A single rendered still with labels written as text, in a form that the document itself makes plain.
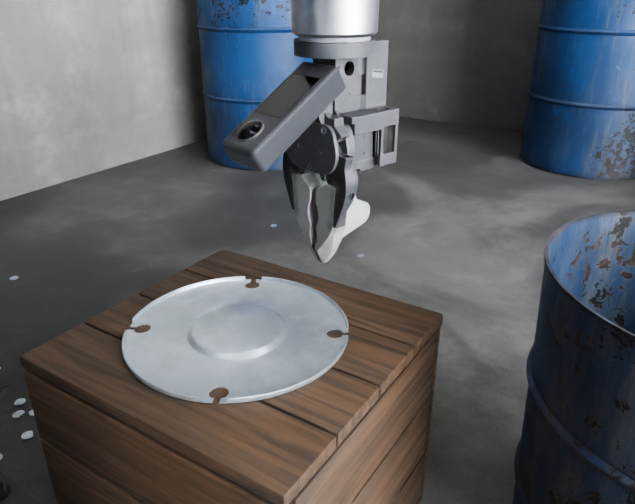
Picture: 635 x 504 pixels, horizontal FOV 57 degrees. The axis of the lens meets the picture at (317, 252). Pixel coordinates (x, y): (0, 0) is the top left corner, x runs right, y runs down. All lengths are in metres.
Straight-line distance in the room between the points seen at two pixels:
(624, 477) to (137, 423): 0.50
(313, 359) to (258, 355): 0.07
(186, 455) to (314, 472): 0.13
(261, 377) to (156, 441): 0.13
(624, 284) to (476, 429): 0.41
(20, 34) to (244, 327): 1.93
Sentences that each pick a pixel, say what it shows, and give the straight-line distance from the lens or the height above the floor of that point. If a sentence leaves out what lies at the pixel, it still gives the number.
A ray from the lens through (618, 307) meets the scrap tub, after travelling 0.98.
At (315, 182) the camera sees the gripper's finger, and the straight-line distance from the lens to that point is 0.57.
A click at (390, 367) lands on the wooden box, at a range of 0.72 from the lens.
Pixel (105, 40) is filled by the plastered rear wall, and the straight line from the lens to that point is 2.76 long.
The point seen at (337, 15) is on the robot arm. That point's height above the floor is 0.74.
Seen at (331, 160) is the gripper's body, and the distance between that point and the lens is 0.53.
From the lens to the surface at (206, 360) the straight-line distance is 0.74.
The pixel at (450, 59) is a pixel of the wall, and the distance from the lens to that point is 3.56.
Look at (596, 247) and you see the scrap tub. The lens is 0.90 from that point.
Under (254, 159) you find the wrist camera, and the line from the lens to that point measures 0.49.
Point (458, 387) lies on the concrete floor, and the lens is 1.29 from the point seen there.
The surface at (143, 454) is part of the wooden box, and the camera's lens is 0.70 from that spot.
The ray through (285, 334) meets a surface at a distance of 0.77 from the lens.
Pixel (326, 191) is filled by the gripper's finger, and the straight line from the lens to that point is 0.55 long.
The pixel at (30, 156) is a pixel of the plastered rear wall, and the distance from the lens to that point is 2.59.
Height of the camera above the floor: 0.77
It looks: 25 degrees down
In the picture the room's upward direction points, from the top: straight up
